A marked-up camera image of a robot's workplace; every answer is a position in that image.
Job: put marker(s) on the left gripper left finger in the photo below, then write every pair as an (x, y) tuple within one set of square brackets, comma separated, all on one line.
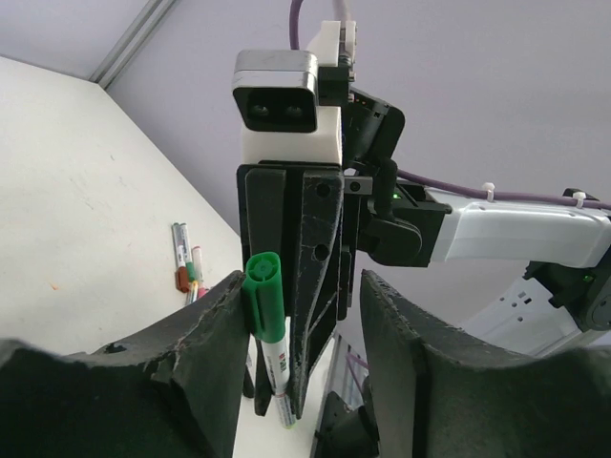
[(172, 389)]

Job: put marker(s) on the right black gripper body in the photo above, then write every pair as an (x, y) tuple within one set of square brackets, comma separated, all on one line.
[(371, 129)]

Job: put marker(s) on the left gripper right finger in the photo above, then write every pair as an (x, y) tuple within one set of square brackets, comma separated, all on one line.
[(440, 392)]

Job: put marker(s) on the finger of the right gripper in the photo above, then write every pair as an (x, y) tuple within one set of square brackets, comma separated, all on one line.
[(261, 209), (319, 207)]

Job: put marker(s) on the dark green cap marker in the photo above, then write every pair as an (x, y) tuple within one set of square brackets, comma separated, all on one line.
[(264, 303)]

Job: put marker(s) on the yellow cap marker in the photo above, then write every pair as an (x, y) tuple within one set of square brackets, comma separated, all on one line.
[(192, 293)]

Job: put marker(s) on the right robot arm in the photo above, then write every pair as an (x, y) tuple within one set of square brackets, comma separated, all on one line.
[(447, 222)]

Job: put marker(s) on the black cap marker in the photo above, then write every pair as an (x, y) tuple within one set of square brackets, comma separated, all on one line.
[(248, 389)]

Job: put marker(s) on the brown cap marker right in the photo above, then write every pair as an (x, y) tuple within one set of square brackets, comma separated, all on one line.
[(181, 275)]

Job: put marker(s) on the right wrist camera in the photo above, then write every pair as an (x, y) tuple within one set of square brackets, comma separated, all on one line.
[(291, 101)]

